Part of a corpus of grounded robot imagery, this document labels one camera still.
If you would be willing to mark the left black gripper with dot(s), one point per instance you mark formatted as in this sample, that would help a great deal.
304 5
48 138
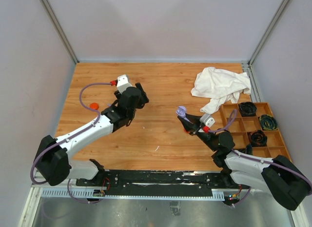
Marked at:
144 99

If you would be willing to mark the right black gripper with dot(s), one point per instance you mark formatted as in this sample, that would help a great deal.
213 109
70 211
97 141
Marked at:
196 126

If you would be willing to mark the purple earbud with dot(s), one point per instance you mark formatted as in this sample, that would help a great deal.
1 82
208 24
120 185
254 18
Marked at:
188 119

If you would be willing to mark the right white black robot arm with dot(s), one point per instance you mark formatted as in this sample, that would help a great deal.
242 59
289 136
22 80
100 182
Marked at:
277 176

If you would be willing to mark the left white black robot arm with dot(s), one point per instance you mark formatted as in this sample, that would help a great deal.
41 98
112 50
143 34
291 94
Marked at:
53 159

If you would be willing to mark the white crumpled cloth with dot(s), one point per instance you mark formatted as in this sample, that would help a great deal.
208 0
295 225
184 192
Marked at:
220 86

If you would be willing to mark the wooden compartment tray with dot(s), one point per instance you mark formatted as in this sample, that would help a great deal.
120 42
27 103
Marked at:
254 129

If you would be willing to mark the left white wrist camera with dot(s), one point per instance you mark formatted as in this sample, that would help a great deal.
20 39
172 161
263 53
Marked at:
123 83

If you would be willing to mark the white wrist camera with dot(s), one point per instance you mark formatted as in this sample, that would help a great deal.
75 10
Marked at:
206 122
123 83

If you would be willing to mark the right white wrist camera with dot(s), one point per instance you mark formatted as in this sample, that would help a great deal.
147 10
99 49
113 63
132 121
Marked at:
206 122

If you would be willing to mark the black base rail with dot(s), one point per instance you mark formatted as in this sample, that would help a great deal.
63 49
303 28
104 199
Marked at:
159 183

